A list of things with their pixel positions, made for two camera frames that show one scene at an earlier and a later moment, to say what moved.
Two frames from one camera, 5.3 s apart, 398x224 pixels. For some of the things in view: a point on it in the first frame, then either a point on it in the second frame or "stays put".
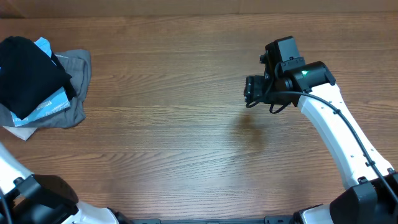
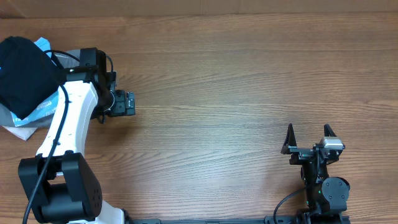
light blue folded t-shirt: x=57 y=102 stays put
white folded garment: x=23 y=132 stays put
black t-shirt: x=30 y=78 stays put
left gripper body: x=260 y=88 -> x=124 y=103
